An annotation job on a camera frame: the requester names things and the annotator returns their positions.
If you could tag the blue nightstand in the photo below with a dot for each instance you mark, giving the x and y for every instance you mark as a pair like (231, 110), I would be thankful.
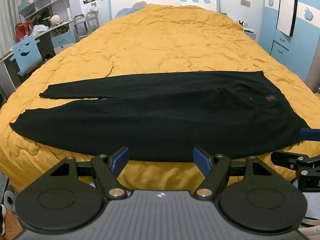
(250, 33)

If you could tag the black pants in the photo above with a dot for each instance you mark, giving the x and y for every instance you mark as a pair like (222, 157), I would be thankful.
(160, 110)

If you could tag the blue smiley face chair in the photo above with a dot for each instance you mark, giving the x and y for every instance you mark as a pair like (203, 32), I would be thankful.
(26, 55)

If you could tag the white desk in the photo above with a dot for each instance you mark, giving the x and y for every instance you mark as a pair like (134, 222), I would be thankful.
(47, 36)

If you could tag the black framed mirror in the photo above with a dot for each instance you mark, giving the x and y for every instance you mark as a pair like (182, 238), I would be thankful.
(286, 10)

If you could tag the grey shoe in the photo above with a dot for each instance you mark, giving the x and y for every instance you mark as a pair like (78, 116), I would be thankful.
(10, 197)

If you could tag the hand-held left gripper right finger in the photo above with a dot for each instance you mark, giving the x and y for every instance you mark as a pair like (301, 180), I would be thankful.
(200, 160)

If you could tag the white plastic bag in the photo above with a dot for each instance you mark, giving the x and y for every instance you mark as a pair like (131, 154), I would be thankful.
(40, 29)

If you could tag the yellow bed blanket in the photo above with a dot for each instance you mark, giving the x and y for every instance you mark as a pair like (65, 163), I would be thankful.
(160, 42)

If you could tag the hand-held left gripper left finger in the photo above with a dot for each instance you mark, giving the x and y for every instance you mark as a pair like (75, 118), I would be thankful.
(122, 158)

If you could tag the grey chair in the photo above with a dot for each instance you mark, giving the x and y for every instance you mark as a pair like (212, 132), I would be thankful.
(93, 20)
(79, 23)

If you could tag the blue and white wardrobe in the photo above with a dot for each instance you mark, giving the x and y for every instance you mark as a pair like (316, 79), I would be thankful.
(306, 55)

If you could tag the white curtain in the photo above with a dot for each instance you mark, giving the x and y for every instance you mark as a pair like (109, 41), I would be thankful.
(6, 12)

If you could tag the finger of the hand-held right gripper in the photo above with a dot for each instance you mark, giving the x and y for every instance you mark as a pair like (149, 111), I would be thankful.
(287, 158)
(310, 134)

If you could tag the black and white shoe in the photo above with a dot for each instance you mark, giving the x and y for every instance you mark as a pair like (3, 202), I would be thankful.
(2, 218)

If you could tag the blue pillow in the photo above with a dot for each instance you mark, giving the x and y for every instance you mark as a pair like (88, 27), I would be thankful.
(125, 11)

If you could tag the red bag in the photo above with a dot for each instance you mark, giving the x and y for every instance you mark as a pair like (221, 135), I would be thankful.
(23, 30)

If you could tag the brown wall switch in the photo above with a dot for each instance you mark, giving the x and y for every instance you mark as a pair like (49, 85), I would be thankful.
(245, 2)

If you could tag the cream round ball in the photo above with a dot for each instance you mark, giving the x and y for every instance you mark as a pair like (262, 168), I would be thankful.
(55, 19)

